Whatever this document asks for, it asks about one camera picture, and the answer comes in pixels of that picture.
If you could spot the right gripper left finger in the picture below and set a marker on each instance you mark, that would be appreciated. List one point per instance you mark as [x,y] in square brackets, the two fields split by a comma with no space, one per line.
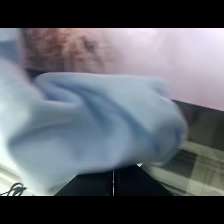
[93,185]

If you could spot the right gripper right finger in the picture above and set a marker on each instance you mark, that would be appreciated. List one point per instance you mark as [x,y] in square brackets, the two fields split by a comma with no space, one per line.
[136,183]

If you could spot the light blue shirt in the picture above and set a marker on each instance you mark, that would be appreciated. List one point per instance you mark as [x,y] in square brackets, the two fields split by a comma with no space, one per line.
[86,126]

